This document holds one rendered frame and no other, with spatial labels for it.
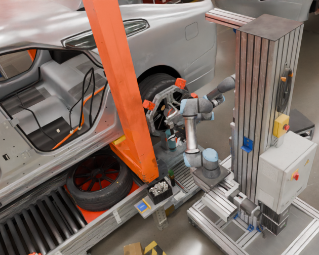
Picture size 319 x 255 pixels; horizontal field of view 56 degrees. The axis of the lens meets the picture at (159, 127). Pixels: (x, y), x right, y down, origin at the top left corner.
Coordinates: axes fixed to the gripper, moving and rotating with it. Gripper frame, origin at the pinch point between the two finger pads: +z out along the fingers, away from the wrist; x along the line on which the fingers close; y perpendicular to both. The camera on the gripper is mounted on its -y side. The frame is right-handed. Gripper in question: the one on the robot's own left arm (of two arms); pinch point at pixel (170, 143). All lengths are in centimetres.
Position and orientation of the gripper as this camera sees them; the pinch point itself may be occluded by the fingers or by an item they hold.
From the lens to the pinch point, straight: 271.2
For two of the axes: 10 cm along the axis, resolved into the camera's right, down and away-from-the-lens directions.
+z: -6.9, 7.0, -1.9
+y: 5.1, 6.5, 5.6
